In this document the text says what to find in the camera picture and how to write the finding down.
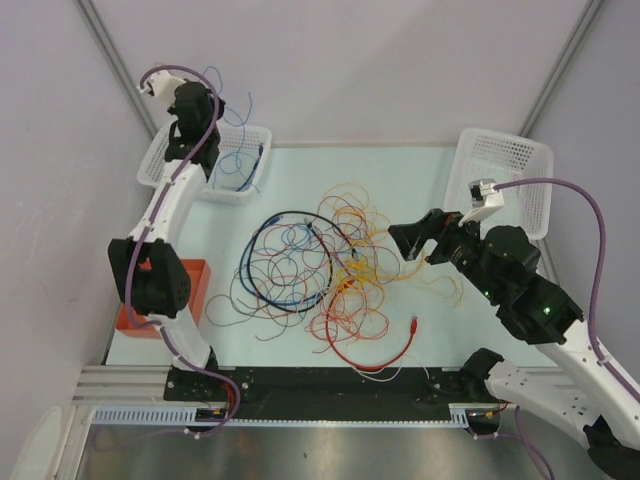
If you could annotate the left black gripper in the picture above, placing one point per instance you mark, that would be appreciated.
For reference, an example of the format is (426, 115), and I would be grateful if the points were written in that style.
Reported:
(221, 103)

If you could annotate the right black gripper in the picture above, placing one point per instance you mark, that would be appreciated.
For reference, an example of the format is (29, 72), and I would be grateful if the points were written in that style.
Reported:
(410, 237)

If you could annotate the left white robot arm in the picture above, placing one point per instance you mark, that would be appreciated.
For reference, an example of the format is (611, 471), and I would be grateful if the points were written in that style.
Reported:
(150, 278)

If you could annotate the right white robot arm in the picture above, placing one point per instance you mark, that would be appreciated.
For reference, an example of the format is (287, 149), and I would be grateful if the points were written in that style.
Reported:
(502, 266)

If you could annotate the left white mesh basket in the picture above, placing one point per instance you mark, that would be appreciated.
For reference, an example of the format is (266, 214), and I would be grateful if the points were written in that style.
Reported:
(243, 161)

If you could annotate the white mesh basket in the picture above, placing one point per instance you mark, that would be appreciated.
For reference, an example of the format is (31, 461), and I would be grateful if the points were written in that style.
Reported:
(243, 161)
(487, 154)

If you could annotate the right white mesh basket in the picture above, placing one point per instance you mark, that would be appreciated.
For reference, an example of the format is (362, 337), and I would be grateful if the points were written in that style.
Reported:
(487, 154)

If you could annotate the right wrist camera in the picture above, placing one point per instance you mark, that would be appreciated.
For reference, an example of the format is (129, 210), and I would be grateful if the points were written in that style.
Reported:
(486, 200)

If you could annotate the aluminium frame post left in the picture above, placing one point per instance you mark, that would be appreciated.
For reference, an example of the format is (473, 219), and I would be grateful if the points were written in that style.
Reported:
(115, 63)

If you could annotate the aluminium frame post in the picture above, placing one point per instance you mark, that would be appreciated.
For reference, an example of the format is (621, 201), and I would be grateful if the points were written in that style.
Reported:
(115, 63)
(568, 54)

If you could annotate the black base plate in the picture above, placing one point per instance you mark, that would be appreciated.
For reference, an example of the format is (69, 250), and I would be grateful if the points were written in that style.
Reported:
(335, 394)

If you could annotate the aluminium frame post right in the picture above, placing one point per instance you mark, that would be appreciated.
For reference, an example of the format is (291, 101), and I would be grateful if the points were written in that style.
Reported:
(568, 54)

